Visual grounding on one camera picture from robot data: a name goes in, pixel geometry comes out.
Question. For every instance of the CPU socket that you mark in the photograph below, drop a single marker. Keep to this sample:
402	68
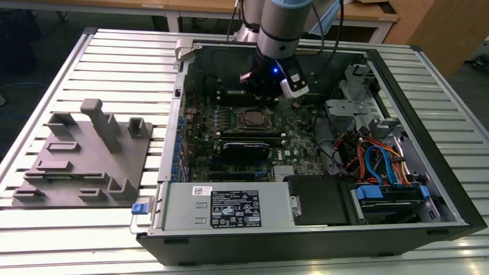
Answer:
238	129

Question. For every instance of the blue expansion slot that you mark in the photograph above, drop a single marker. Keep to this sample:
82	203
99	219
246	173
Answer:
261	172

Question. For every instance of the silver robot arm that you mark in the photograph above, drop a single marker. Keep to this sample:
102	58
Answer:
282	34

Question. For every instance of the grey metal drive cage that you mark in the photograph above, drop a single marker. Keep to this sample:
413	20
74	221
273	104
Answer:
339	110

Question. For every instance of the black drive bay cover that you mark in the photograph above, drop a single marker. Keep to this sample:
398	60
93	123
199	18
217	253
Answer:
321	200

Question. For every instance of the black RAM slot bank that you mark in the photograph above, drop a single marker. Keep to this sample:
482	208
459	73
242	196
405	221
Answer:
251	137
227	98

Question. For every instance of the grey case latch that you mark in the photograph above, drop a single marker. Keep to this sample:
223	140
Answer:
182	47

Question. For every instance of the green motherboard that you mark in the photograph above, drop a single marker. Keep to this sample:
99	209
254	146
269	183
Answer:
305	143

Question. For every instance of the silver power supply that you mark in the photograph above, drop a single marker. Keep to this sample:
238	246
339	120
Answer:
178	206

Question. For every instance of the white framed wooden desk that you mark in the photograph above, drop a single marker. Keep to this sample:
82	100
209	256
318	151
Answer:
94	8
374	15

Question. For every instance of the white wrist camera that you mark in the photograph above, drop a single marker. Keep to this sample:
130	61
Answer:
293	90

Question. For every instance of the small silver heatsink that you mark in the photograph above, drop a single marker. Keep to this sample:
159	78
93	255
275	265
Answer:
282	170

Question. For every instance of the hard disk in blue carrier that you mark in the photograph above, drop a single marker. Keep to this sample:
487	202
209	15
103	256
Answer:
366	192

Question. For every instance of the silver CPU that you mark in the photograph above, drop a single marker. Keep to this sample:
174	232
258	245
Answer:
254	118

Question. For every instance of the black PC case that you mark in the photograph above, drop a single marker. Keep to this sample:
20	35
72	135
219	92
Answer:
266	249

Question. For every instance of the blue plastic latch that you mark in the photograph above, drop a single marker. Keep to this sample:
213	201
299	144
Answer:
137	208

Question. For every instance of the graphics card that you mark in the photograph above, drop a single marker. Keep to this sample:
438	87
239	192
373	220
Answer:
243	151

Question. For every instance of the grey parts rack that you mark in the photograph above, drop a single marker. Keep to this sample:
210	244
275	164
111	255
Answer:
88	160

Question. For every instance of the wooden cabinet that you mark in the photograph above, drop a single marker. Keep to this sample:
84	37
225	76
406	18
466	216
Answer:
450	28

